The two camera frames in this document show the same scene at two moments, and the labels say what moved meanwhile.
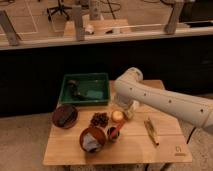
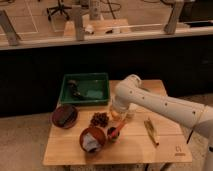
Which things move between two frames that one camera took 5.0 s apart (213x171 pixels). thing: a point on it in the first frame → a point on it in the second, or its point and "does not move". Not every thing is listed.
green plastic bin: [91, 88] does not move
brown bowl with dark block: [65, 115] does not move
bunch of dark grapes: [101, 119] does not move
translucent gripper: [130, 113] → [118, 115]
